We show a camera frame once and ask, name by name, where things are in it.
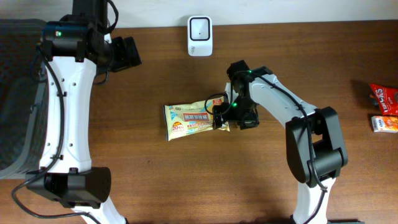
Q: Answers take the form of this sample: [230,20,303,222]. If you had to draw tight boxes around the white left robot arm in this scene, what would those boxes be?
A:
[23,0,141,223]

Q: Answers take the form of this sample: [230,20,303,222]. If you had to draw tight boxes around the grey plastic basket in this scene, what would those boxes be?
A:
[1,19,49,179]

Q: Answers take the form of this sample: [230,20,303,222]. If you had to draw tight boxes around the white barcode scanner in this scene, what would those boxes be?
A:
[187,16,213,57]

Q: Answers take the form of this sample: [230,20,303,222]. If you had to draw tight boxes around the red candy bag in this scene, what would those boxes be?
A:
[369,83,397,116]

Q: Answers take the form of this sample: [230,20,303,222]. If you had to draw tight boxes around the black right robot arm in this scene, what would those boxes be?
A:
[209,60,348,223]

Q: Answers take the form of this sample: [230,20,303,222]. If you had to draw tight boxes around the orange tissue pack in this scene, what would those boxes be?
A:
[371,116,398,133]

